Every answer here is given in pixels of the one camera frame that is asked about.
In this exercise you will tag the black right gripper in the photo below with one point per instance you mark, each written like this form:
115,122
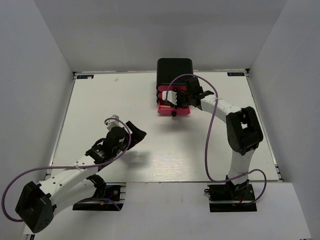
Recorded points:
178,95

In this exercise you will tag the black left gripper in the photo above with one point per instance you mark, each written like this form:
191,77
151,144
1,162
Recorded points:
137,135

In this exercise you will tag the pink top drawer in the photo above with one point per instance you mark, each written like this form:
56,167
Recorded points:
178,87

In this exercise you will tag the pink bottom drawer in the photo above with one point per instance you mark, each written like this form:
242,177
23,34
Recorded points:
173,112

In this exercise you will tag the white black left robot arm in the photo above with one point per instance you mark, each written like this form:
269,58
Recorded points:
79,183

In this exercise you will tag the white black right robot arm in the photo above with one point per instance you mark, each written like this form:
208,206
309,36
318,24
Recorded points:
243,129

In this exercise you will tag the black drawer cabinet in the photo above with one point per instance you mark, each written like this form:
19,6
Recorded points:
173,71

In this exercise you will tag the right table logo sticker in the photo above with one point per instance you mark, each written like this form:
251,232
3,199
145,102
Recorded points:
236,74

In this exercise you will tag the table logo sticker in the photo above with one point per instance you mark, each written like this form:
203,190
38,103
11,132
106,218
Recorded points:
85,76
236,74

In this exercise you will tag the left table logo sticker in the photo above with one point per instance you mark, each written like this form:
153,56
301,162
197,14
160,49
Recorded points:
85,76

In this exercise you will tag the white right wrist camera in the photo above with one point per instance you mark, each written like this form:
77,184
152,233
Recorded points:
170,97

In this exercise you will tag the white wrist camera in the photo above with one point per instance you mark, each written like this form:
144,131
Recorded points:
170,97
112,122

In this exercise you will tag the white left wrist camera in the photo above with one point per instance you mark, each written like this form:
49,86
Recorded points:
112,122

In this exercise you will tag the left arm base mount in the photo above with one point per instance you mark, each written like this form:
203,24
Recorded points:
107,198

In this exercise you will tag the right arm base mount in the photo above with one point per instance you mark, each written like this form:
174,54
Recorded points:
221,200

